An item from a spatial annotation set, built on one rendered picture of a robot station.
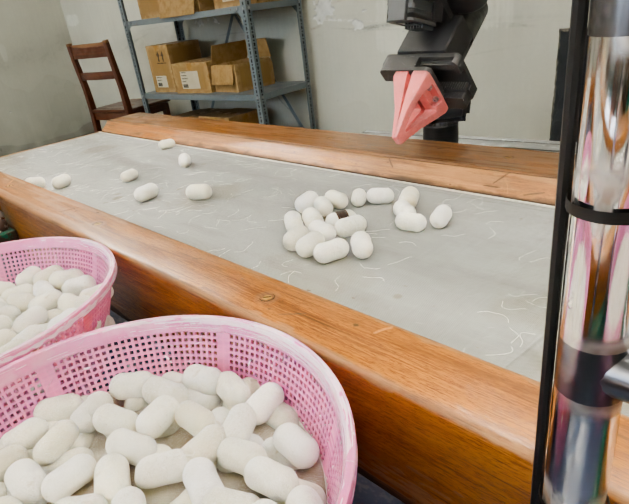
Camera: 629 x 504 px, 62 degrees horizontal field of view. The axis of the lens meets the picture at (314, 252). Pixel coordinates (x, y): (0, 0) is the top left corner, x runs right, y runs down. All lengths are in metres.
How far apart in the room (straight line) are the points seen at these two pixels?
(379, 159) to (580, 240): 0.58
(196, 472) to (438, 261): 0.29
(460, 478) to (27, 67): 5.00
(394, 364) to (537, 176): 0.37
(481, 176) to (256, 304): 0.36
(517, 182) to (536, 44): 1.97
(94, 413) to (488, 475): 0.24
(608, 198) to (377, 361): 0.19
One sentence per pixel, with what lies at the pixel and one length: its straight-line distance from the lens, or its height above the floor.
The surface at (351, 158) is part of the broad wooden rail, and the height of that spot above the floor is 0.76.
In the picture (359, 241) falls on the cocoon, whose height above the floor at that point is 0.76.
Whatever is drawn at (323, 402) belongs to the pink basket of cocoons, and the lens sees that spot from 0.32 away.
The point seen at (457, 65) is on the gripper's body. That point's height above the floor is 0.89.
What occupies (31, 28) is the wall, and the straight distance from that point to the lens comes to 5.21.
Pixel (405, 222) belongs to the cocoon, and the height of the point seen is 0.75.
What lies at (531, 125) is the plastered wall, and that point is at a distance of 2.65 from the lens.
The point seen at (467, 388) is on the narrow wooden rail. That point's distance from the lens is 0.31.
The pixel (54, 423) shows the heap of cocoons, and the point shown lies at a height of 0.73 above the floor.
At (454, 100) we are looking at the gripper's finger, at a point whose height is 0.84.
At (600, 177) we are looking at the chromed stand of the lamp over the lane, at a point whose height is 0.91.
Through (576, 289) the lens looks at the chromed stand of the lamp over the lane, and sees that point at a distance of 0.19.
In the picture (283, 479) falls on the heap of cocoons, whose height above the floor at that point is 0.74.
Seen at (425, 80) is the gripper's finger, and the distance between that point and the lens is 0.63.
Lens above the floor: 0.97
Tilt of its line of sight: 25 degrees down
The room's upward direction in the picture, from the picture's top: 7 degrees counter-clockwise
